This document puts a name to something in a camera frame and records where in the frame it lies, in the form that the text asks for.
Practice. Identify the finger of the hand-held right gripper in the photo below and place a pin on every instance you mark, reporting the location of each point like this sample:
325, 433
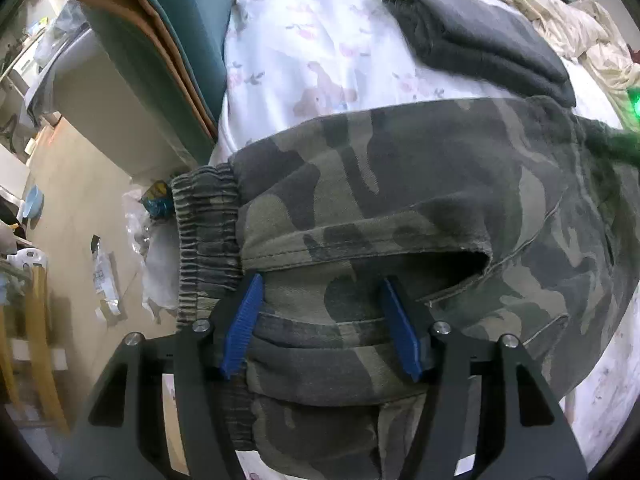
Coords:
617, 145

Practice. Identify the blue snack packet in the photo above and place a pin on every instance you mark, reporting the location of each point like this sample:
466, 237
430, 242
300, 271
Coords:
157, 202

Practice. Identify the white floral bed sheet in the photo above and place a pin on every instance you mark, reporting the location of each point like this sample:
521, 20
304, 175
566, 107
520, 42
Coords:
310, 35

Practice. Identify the wooden chair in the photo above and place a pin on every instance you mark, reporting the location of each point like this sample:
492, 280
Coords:
42, 340

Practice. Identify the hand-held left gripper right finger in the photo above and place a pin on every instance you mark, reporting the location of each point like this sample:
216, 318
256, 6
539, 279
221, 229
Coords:
400, 330

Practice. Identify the beige crumpled blanket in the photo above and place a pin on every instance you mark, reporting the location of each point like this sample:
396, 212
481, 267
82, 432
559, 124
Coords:
565, 20

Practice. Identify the camouflage pants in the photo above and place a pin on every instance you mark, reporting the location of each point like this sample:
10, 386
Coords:
400, 185

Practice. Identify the dark grey folded garment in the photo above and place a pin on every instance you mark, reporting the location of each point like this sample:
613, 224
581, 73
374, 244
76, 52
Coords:
475, 45

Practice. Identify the blue bowl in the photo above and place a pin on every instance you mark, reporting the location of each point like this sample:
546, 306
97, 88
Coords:
34, 202

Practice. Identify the clear plastic bag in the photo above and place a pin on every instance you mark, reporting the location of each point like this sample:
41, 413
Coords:
157, 270

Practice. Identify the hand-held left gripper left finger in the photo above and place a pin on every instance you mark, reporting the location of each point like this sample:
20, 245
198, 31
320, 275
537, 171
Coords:
242, 330

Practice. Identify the plastic wrapper on floor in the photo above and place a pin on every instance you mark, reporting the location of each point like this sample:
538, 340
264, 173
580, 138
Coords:
105, 275

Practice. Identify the white cabinet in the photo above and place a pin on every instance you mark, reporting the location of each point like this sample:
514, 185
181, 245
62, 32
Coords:
100, 100

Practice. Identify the teal and orange headboard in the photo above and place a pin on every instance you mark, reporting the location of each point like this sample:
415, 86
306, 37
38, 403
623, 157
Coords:
200, 20

